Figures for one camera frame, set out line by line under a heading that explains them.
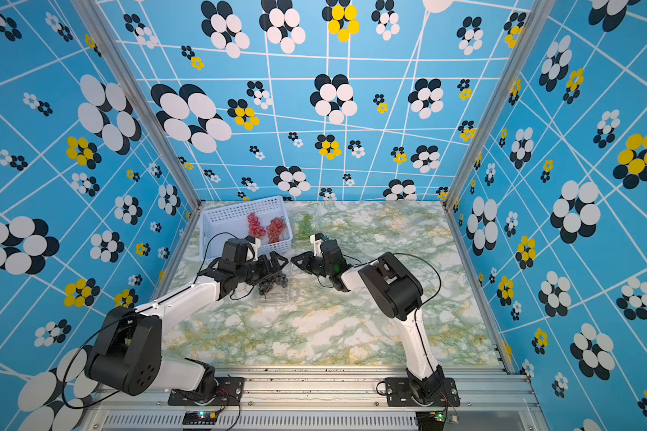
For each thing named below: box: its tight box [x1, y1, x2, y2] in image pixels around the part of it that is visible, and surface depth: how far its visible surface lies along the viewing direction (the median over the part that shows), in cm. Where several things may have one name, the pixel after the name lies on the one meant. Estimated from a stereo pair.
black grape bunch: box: [257, 273, 289, 300], surface depth 92 cm
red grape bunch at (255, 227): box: [247, 212, 266, 239], surface depth 110 cm
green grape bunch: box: [297, 212, 314, 241], surface depth 110 cm
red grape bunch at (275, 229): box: [266, 215, 286, 244], surface depth 110 cm
